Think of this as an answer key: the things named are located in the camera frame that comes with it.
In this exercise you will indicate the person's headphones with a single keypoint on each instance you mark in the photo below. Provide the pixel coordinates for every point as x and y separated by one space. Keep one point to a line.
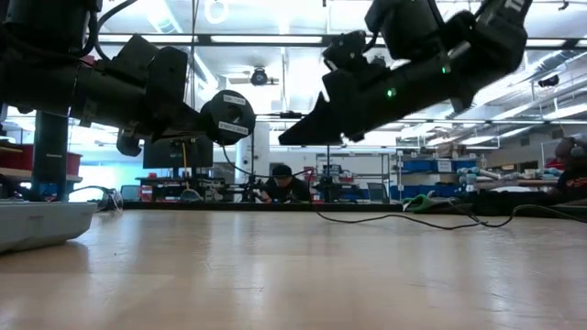
578 151

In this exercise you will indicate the person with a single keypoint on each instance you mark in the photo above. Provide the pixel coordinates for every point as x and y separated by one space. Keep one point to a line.
286 190
571 183

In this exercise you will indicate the grey tool kit case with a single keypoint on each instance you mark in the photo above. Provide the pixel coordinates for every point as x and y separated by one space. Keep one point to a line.
41 224

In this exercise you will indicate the black bar stand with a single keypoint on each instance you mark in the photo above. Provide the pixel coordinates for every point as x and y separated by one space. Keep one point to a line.
291 114

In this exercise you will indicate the red plastic storage bin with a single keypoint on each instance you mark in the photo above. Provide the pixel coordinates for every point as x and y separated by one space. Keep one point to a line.
18 158

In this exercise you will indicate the black overhead camera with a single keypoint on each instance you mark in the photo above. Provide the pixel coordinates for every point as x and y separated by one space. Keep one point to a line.
259 77

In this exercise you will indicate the wooden shelf board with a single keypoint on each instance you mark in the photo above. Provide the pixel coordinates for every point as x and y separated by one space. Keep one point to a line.
14 173

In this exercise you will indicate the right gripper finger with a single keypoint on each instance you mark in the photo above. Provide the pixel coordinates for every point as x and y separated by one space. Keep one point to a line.
316 128

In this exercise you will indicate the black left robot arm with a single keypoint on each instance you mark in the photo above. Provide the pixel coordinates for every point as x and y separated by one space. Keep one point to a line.
55 78

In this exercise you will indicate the black computer monitor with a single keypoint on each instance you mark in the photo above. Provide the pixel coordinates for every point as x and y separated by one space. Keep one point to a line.
192 156

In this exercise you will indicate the blue storage bin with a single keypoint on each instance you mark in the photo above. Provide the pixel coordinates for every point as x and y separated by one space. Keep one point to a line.
422 166
431 191

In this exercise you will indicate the black upright post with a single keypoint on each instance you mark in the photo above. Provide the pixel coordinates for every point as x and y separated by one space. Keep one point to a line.
50 156

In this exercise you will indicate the grey glove green cuff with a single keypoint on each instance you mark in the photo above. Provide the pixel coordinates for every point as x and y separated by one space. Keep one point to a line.
419 204

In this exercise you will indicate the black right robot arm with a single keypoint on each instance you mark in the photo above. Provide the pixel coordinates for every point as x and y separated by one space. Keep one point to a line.
486 41

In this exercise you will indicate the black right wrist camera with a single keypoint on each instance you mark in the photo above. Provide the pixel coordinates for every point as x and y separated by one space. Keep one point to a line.
346 50

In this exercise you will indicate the black tripod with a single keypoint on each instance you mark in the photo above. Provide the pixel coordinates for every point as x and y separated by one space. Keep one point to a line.
251 183

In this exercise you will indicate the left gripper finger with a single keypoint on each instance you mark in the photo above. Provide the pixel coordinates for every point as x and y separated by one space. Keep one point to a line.
192 120

